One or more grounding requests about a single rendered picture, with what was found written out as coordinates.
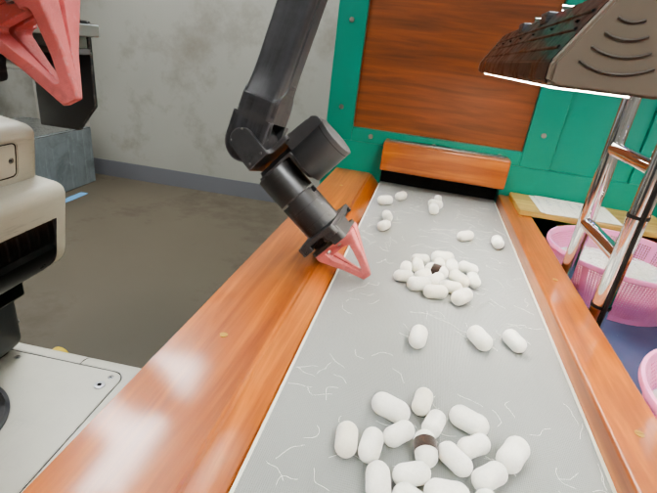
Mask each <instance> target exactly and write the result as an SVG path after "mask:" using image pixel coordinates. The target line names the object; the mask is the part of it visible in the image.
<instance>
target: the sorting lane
mask: <svg viewBox="0 0 657 493"><path fill-rule="evenodd" d="M402 191H404V192H406V193H407V197H406V198H405V199H404V200H401V201H397V200H396V199H395V195H396V194H397V193H399V192H402ZM436 195H440V196H441V197H442V203H443V207H442V208H440V209H439V212H438V213H437V214H435V215H432V214H430V212H429V205H428V201H429V200H431V199H434V197H435V196H436ZM379 196H391V197H392V198H393V203H391V204H387V205H380V204H378V203H377V198H378V197H379ZM384 210H389V211H390V212H391V213H392V215H393V219H392V220H391V221H390V223H391V226H390V228H389V229H387V230H385V231H379V230H378V229H377V223H378V222H380V221H382V220H383V218H382V212H383V211H384ZM358 228H359V232H360V236H361V239H362V243H363V247H364V251H365V254H366V257H367V261H368V263H369V266H370V269H371V272H372V273H371V275H370V276H368V277H367V278H366V279H365V280H363V279H361V278H359V277H357V276H354V275H352V274H350V273H348V272H346V271H344V270H341V269H338V268H337V270H336V272H335V274H334V276H333V278H332V280H331V283H330V285H329V287H328V290H327V292H326V294H325V296H324V298H323V300H322V302H321V304H320V306H319V308H318V310H317V312H316V315H315V317H314V319H313V321H312V323H311V325H310V327H309V329H308V331H307V333H306V335H305V337H304V338H303V340H302V342H301V344H300V347H299V349H298V351H297V353H296V355H295V357H294V359H293V361H292V363H291V365H290V367H289V369H288V371H287V373H286V375H285V379H284V381H283V383H282V385H281V387H280V389H279V391H278V393H277V395H276V397H275V399H274V401H273V403H272V405H271V407H270V409H269V412H268V414H267V416H266V418H265V420H264V422H263V424H262V426H261V427H260V429H259V431H258V433H257V435H256V437H255V439H254V441H253V444H252V446H251V448H250V450H249V452H248V454H247V456H246V458H245V460H244V462H243V464H242V466H241V469H240V471H239V473H238V476H237V478H236V480H235V482H234V484H233V486H232V488H231V490H230V492H229V493H366V468H367V466H368V464H366V463H364V462H363V461H362V460H361V459H360V458H359V455H358V447H359V444H360V441H361V438H362V435H363V432H364V431H365V429H367V428H368V427H371V426H375V427H377V428H379V429H380V430H381V432H382V433H383V432H384V430H385V429H386V428H387V427H388V426H391V425H394V424H395V423H393V422H391V421H389V420H387V419H385V418H383V417H382V416H380V415H378V414H377V413H376V412H375V411H374V410H373V409H372V398H373V397H374V395H375V394H377V393H378V392H381V391H383V392H387V393H389V394H391V395H393V396H395V397H396V398H399V399H401V400H402V401H404V402H406V403H407V405H408V406H409V408H410V411H411V414H410V417H409V419H408V421H410V422H411V423H412V424H413V425H414V427H415V434H416V432H417V431H419V430H421V425H422V423H423V421H424V419H425V417H426V416H427V415H426V416H423V417H420V416H418V415H416V414H415V413H414V412H413V410H412V402H413V399H414V396H415V393H416V391H417V390H418V389H419V388H421V387H427V388H428V389H430V390H431V392H432V393H433V402H432V404H431V408H430V411H431V410H433V409H438V410H440V411H442V412H443V413H444V414H445V416H446V423H445V426H444V428H443V430H442V432H441V434H440V435H439V436H438V437H437V438H436V441H437V446H439V444H440V443H442V442H443V441H452V442H454V443H455V444H456V445H457V443H458V441H459V440H460V439H461V438H463V437H466V436H470V434H468V433H467V432H465V431H463V430H461V429H459V428H457V427H456V426H454V425H453V424H452V423H451V421H450V418H449V413H450V410H451V409H452V408H453V407H454V406H456V405H464V406H466V407H467V408H469V409H471V410H473V411H474V412H476V413H478V414H481V415H482V416H484V417H485V418H486V419H487V421H488V423H489V426H490V429H489V432H488V434H487V435H486V436H487V437H488V438H489V439H490V442H491V449H490V451H489V452H488V453H487V454H486V455H483V456H479V457H476V458H474V459H472V460H471V462H472V464H473V470H472V471H474V470H475V469H477V468H479V467H481V466H483V465H485V464H487V463H489V462H491V461H495V460H496V454H497V452H498V450H499V449H500V448H501V447H502V446H503V445H504V442H505V441H506V439H507V438H509V437H510V436H513V435H515V436H520V437H522V438H523V439H525V440H526V441H527V443H528V444H529V447H530V456H529V458H528V459H527V461H526V462H525V463H524V465H523V467H522V469H521V471H520V472H518V473H516V474H509V475H508V479H507V482H506V483H505V484H504V485H503V486H500V487H498V488H496V489H495V490H493V492H494V493H617V491H616V489H615V486H614V484H613V482H612V479H611V477H610V474H609V472H608V470H607V467H606V465H605V463H604V461H603V459H602V456H601V454H600V452H599V449H598V447H597V444H596V442H595V440H594V437H593V435H592V433H591V429H590V426H589V424H588V422H587V419H586V417H585V415H584V412H583V410H582V407H581V405H580V403H579V400H578V398H577V395H576V393H575V391H574V388H573V386H572V384H571V382H570V380H569V377H568V375H567V373H566V370H565V368H564V366H563V363H562V361H561V358H560V356H559V354H558V351H557V349H556V347H555V344H554V342H553V339H552V337H551V335H550V332H549V330H548V326H547V324H546V321H545V319H544V317H543V314H542V312H541V309H540V307H539V305H538V302H537V300H536V298H535V296H534V294H533V291H532V289H531V287H530V284H529V282H528V280H527V277H526V275H525V272H524V270H523V268H522V265H521V263H520V261H519V258H518V256H517V253H516V251H515V249H514V246H513V244H512V241H511V239H510V237H509V234H508V232H507V230H506V227H505V225H504V222H503V220H502V217H501V215H500V213H499V210H498V208H497V205H496V203H495V202H494V203H492V202H482V201H476V200H470V199H464V198H459V197H453V196H447V195H441V194H435V193H429V192H424V191H418V190H413V189H407V188H401V187H395V186H389V185H383V184H380V183H378V186H377V188H376V190H375V192H374V194H373V196H372V199H371V201H370V203H369V205H368V207H367V209H366V211H365V213H364V215H363V218H362V220H361V222H360V224H359V226H358ZM467 230H469V231H471V232H473V234H474V237H473V239H472V240H471V241H466V242H461V241H459V240H458V233H459V232H460V231H467ZM495 235H499V236H501V237H502V238H503V241H504V247H503V248H501V249H495V248H494V247H493V245H492V243H491V239H492V237H493V236H495ZM436 250H440V251H449V252H451V253H452V254H453V255H454V257H455V260H456V261H457V262H458V264H459V263H460V262H461V261H467V262H469V263H472V264H475V265H476V266H477V267H478V273H477V274H478V276H479V279H480V281H481V285H480V286H479V288H477V289H473V288H471V287H470V286H468V288H469V289H470V290H471V291H472V292H473V298H472V299H471V300H470V301H469V302H468V303H466V304H464V305H461V306H457V305H454V304H453V303H452V300H451V296H452V295H451V294H450V293H448V295H447V296H446V297H445V298H443V299H436V298H427V297H425V296H424V294H423V291H411V290H409V289H408V287H407V282H398V281H396V280H395V279H394V277H393V274H394V272H395V271H396V270H400V266H401V263H402V262H403V261H410V262H411V263H412V256H413V255H414V254H416V253H419V254H427V255H428V256H429V258H430V260H429V262H428V263H430V262H433V261H432V260H431V254H432V253H433V252H434V251H436ZM428 263H427V264H428ZM415 325H423V326H425V327H426V328H427V331H428V336H427V341H426V344H425V346H424V347H423V348H420V349H415V348H413V347H411V346H410V344H409V336H410V332H411V329H412V327H413V326H415ZM474 325H477V326H480V327H482V328H483V329H484V330H485V332H486V333H487V334H488V335H489V336H490V337H491V338H492V339H493V346H492V348H491V349H490V350H488V351H481V350H479V349H477V348H476V346H475V345H474V344H473V343H472V342H471V341H470V340H469V338H468V337H467V330H468V329H469V328H470V327H471V326H474ZM508 329H513V330H516V331H517V332H518V333H519V334H520V335H521V336H522V337H523V338H524V339H525V340H526V342H527V348H526V350H525V351H524V352H522V353H515V352H513V351H512V350H511V349H510V348H509V347H508V346H507V344H506V343H505V342H504V341H503V338H502V335H503V332H504V331H505V330H508ZM344 421H350V422H352V423H354V424H355V425H356V427H357V429H358V444H357V450H356V453H355V454H354V455H353V456H352V457H351V458H348V459H343V458H341V457H339V456H338V455H337V453H336V452H335V448H334V443H335V436H336V429H337V427H338V425H339V424H340V423H342V422H344ZM413 441H414V438H412V439H411V440H409V441H407V442H405V443H403V444H402V445H400V446H399V447H396V448H392V447H389V446H387V445H386V444H385V442H383V445H382V449H381V453H380V456H379V458H378V459H379V460H380V461H382V462H384V463H385V464H386V465H387V466H388V467H389V470H390V478H391V493H392V491H393V488H394V487H395V485H397V484H396V483H395V482H394V480H393V477H392V472H393V470H394V468H395V467H396V466H397V465H398V464H400V463H406V462H412V461H415V460H416V458H415V454H414V444H413Z"/></svg>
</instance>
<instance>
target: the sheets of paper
mask: <svg viewBox="0 0 657 493"><path fill-rule="evenodd" d="M529 197H530V198H531V200H532V201H533V202H534V204H535V205H536V206H537V208H538V209H539V210H540V212H544V213H546V214H552V215H559V216H565V217H572V218H579V215H580V213H581V210H582V207H583V203H578V202H569V201H563V200H557V199H552V198H546V197H540V196H529ZM595 221H597V222H604V223H610V224H616V225H621V226H623V224H621V223H620V222H619V221H618V220H617V219H616V218H615V217H614V216H613V215H612V214H611V213H610V212H609V211H608V210H607V209H606V208H605V207H600V210H599V212H598V215H597V216H596V219H595Z"/></svg>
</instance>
